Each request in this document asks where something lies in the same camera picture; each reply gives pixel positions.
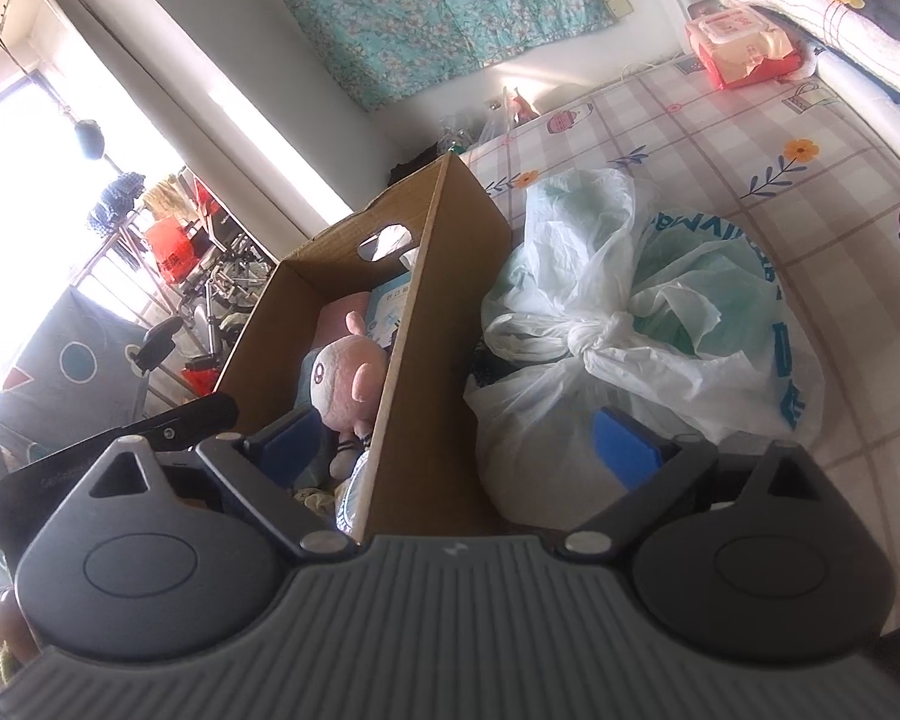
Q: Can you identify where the clothes drying rack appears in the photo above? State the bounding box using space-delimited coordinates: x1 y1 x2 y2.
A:
75 165 286 406

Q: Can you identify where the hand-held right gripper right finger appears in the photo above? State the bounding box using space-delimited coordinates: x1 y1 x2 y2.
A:
559 406 826 560

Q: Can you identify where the teal floral wall cloth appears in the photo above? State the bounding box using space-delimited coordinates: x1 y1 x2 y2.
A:
247 0 616 112

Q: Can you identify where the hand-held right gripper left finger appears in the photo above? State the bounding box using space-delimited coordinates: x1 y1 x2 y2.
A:
90 405 357 560

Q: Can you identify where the dark hanging object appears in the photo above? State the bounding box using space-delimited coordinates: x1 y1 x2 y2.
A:
73 118 106 162

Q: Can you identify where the white plastic bag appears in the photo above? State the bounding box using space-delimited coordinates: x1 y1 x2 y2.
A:
465 166 826 526

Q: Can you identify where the pink plush toy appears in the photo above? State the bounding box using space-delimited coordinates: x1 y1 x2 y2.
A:
300 310 391 481

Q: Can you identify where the blue knitted cloth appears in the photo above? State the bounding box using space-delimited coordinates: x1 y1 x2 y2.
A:
86 172 147 237

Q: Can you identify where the checked bed sheet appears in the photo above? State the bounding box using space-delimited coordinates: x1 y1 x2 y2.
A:
457 52 900 616

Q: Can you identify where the white rolled bedding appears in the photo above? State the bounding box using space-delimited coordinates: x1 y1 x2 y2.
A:
814 52 900 136

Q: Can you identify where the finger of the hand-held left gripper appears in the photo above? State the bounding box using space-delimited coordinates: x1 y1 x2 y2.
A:
122 394 239 452

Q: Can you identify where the brown cardboard box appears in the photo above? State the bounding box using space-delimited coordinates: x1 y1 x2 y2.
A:
214 152 512 541

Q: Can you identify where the red cloth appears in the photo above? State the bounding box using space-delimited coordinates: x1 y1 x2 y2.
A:
142 214 196 282

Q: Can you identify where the white cable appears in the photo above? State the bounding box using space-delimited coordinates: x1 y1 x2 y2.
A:
619 51 692 85

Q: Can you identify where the pink wet wipes pack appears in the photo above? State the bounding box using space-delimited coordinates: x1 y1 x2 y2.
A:
682 6 805 91

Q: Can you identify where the clear plastic bag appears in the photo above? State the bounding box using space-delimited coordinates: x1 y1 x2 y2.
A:
478 99 512 145

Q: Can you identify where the white and grey quilt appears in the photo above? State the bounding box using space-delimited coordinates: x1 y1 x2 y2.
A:
715 0 900 110

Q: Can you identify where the grey patterned cloth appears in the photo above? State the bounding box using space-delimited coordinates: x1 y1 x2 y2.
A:
0 289 151 458

